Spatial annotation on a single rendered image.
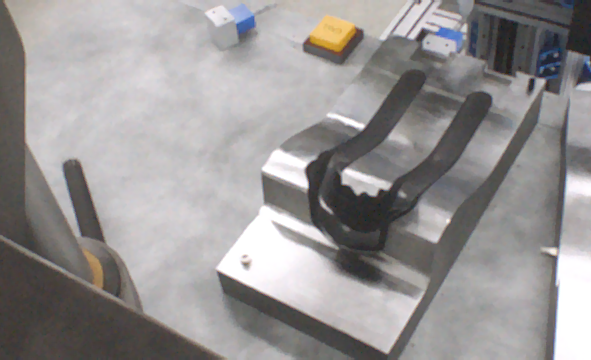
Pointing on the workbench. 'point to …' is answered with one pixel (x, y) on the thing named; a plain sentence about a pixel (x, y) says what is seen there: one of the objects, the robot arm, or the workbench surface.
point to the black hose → (81, 199)
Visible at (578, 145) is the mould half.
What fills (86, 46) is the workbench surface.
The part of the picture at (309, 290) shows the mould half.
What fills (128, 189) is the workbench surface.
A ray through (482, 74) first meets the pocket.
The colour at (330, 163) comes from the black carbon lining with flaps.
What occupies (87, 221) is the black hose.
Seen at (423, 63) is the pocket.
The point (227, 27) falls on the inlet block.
